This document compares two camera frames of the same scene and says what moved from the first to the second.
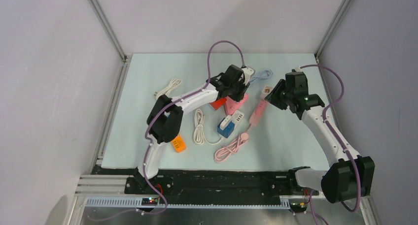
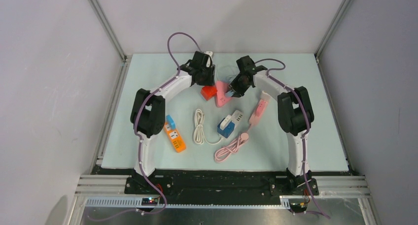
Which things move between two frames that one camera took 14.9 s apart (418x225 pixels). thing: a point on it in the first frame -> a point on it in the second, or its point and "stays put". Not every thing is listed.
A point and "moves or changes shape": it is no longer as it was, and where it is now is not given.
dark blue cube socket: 228,130 stays put
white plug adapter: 227,119 stays put
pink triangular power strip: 231,106 moves or changes shape
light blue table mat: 247,134 stays put
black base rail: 220,187 stays put
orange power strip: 179,144 stays put
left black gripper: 243,88 -> 210,81
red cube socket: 218,103 moves or changes shape
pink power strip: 255,118 stays put
